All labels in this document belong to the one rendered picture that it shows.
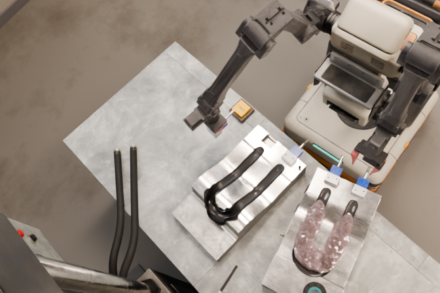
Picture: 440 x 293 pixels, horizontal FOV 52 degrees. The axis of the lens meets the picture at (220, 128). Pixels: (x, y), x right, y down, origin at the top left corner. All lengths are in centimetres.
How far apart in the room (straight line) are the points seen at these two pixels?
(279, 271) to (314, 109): 114
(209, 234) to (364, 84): 82
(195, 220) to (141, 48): 173
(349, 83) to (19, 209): 216
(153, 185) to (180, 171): 13
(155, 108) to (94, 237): 106
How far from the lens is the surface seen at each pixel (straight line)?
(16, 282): 74
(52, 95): 330
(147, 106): 207
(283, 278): 169
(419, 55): 118
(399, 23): 152
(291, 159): 177
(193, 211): 180
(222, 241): 176
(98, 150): 206
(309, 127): 251
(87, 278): 122
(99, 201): 288
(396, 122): 147
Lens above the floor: 259
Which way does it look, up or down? 66 degrees down
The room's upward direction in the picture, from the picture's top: 18 degrees counter-clockwise
